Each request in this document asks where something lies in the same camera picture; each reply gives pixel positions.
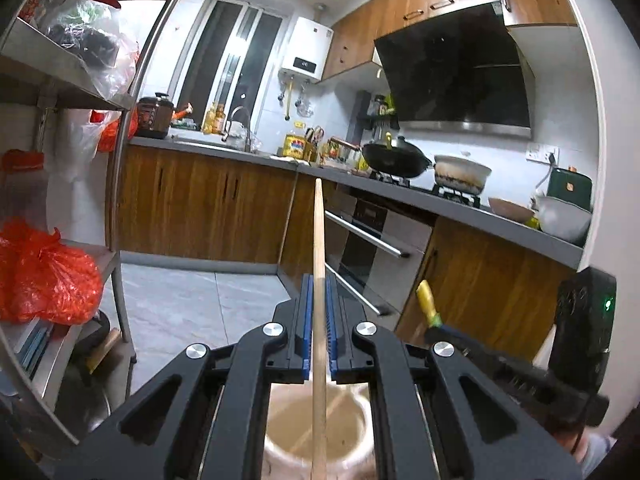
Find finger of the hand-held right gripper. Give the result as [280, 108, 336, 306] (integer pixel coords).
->
[424, 326, 505, 377]

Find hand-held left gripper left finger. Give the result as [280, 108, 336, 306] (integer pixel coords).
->
[55, 274, 316, 480]

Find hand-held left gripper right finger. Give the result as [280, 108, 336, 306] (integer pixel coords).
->
[326, 275, 583, 480]

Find yellow tulip spoon green handle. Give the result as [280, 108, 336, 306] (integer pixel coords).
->
[416, 280, 444, 329]

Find long wooden chopstick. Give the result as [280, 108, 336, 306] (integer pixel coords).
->
[311, 178, 327, 480]

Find cream ceramic utensil holder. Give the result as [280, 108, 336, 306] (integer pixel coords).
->
[262, 382, 376, 480]

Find person's right forearm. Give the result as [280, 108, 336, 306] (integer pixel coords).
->
[575, 432, 619, 477]

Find person's right hand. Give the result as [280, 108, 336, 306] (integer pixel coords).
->
[551, 419, 587, 466]

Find wooden end cabinet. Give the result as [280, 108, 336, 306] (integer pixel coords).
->
[395, 215, 586, 363]

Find built-in steel oven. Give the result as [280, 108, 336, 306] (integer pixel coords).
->
[324, 195, 434, 317]

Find white mixing bowl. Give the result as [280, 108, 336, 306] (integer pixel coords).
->
[537, 195, 594, 247]

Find pink bowl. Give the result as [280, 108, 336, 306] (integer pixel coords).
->
[488, 197, 537, 225]

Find green kitchen appliance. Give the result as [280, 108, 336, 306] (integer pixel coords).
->
[546, 167, 594, 211]

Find wooden lower cabinets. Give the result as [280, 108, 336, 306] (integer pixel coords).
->
[117, 144, 351, 277]

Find white casserole pot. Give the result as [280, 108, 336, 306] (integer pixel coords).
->
[433, 155, 493, 196]

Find black wok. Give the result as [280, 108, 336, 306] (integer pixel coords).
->
[361, 132, 434, 180]

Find wooden knife block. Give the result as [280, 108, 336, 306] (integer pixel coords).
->
[304, 127, 327, 162]

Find chrome kitchen faucet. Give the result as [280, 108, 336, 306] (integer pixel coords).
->
[222, 106, 254, 152]

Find black spice rack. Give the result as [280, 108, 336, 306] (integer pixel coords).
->
[356, 91, 401, 132]

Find small yellow oil bottles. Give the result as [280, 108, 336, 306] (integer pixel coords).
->
[203, 102, 227, 135]

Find dark red pressure cooker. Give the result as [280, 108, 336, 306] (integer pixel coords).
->
[136, 92, 176, 140]

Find large red plastic bag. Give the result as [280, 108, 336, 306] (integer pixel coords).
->
[0, 217, 104, 326]

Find hanging red plastic bag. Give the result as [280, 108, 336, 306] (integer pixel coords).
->
[90, 107, 139, 154]

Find black range hood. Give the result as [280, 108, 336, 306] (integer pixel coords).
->
[374, 2, 537, 139]

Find sliding glass window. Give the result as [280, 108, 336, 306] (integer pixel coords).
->
[177, 0, 291, 137]

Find white water heater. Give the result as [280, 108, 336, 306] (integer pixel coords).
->
[278, 16, 335, 84]

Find plastic jar red lid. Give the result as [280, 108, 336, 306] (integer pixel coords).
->
[0, 149, 47, 222]

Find clear plastic bag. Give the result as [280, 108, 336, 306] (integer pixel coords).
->
[37, 0, 142, 102]

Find stainless steel shelf rack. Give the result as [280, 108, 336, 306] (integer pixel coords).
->
[0, 0, 187, 461]

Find wall power socket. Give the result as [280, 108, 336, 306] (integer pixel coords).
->
[526, 143, 560, 164]

